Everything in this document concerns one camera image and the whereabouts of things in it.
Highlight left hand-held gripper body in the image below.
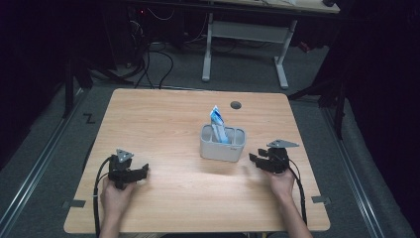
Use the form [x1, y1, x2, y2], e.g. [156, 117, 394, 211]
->
[106, 148, 135, 190]

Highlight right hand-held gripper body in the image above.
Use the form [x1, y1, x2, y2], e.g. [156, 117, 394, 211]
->
[263, 139, 300, 175]

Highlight grey plastic storage box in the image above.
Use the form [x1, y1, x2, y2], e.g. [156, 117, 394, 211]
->
[199, 123, 248, 164]

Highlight white and blue toothpaste tube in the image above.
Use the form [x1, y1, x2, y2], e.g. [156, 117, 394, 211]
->
[209, 105, 231, 145]

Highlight person's right hand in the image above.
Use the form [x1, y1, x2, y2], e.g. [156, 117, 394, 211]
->
[267, 168, 297, 201]

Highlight person's left hand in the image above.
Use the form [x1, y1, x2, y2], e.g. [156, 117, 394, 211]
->
[99, 178, 137, 217]

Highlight grey tape strip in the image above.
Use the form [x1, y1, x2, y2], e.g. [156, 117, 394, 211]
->
[310, 194, 332, 204]
[61, 198, 87, 209]

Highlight black metal stand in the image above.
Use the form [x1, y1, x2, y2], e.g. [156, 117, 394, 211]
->
[286, 77, 349, 141]
[61, 58, 94, 119]

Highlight desk with white legs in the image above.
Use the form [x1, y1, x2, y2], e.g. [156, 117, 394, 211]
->
[125, 0, 341, 90]

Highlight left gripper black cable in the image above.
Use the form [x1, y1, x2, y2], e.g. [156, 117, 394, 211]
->
[92, 156, 113, 238]

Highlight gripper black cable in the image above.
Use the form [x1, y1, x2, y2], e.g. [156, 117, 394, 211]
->
[92, 156, 113, 238]
[288, 160, 308, 226]

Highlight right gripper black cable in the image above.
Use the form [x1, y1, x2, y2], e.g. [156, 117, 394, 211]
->
[288, 160, 308, 226]

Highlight metal floor rail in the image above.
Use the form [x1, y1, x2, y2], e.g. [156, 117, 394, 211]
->
[0, 88, 85, 234]
[320, 106, 386, 238]

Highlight black floor cables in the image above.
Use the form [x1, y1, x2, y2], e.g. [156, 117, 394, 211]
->
[127, 39, 175, 90]

